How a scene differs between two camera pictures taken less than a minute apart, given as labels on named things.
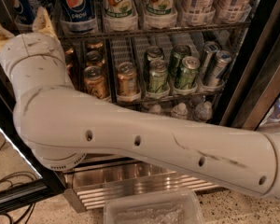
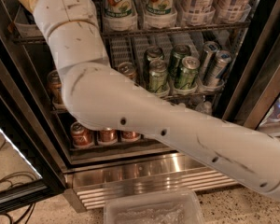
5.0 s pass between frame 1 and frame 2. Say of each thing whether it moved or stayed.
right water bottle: stayed
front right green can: stayed
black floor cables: stayed
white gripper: moved
